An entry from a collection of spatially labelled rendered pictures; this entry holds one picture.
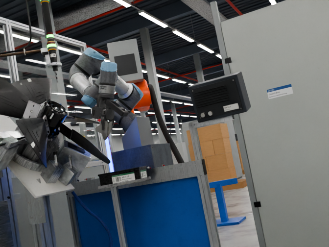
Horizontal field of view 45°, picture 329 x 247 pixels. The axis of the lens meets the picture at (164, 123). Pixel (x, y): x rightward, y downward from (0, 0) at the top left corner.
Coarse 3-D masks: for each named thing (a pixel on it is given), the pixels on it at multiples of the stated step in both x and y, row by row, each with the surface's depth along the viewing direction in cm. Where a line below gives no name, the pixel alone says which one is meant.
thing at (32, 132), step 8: (16, 120) 156; (24, 120) 161; (32, 120) 166; (40, 120) 174; (24, 128) 158; (32, 128) 164; (40, 128) 171; (24, 136) 156; (32, 136) 161; (40, 136) 168; (40, 144) 166
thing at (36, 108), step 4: (28, 100) 185; (28, 104) 185; (32, 104) 186; (36, 104) 187; (28, 108) 185; (32, 108) 186; (36, 108) 187; (24, 112) 184; (28, 112) 185; (32, 112) 186; (36, 112) 187; (24, 116) 183; (28, 116) 184; (32, 116) 185; (36, 116) 186
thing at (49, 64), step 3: (42, 48) 201; (45, 48) 201; (42, 51) 200; (45, 51) 201; (42, 54) 200; (45, 54) 200; (48, 54) 201; (48, 57) 200; (48, 60) 200; (48, 63) 200; (51, 63) 198; (54, 63) 199; (57, 63) 199; (60, 63) 201; (48, 66) 200; (51, 66) 201; (60, 66) 204
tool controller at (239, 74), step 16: (208, 80) 203; (224, 80) 192; (240, 80) 193; (192, 96) 201; (208, 96) 197; (224, 96) 194; (240, 96) 192; (208, 112) 197; (224, 112) 196; (240, 112) 194
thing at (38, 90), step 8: (24, 80) 210; (32, 80) 211; (40, 80) 212; (48, 80) 214; (24, 88) 206; (32, 88) 205; (40, 88) 206; (48, 88) 207; (32, 96) 201; (40, 96) 201; (48, 96) 201
